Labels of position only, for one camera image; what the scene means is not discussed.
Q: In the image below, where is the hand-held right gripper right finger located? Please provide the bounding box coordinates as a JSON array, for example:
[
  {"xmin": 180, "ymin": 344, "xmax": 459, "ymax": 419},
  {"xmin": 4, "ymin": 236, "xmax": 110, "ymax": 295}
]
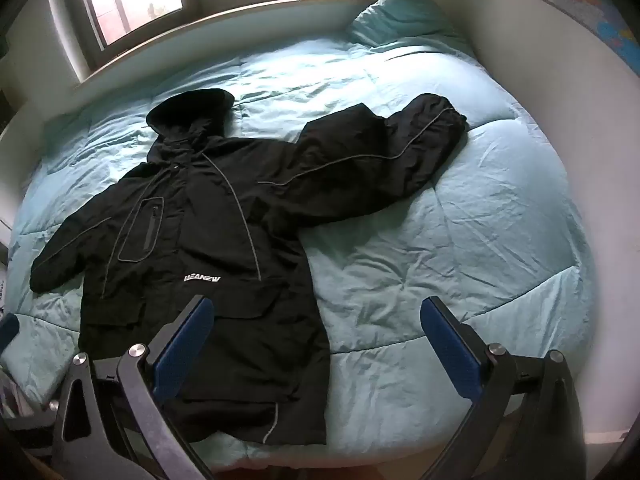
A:
[{"xmin": 420, "ymin": 296, "xmax": 589, "ymax": 480}]

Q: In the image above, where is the black hooded jacket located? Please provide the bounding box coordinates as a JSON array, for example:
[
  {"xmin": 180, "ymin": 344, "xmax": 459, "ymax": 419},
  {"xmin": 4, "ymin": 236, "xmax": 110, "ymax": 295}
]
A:
[{"xmin": 30, "ymin": 88, "xmax": 468, "ymax": 447}]

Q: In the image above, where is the teal pillow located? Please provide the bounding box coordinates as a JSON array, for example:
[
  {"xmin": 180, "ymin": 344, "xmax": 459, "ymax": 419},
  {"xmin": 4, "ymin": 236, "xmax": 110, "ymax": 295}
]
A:
[{"xmin": 348, "ymin": 0, "xmax": 473, "ymax": 56}]

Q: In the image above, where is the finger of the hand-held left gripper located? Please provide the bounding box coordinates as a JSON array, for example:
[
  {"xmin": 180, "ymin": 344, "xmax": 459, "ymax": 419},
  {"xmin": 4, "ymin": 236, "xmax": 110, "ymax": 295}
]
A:
[{"xmin": 0, "ymin": 312, "xmax": 21, "ymax": 357}]

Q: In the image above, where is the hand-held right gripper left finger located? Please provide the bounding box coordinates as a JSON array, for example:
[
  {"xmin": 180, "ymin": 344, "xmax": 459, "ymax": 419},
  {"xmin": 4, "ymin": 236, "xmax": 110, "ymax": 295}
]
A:
[{"xmin": 50, "ymin": 295, "xmax": 216, "ymax": 480}]

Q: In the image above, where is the teal quilted comforter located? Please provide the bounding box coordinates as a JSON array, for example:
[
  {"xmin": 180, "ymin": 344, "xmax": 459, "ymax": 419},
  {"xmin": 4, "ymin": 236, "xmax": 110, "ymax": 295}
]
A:
[{"xmin": 0, "ymin": 35, "xmax": 598, "ymax": 471}]

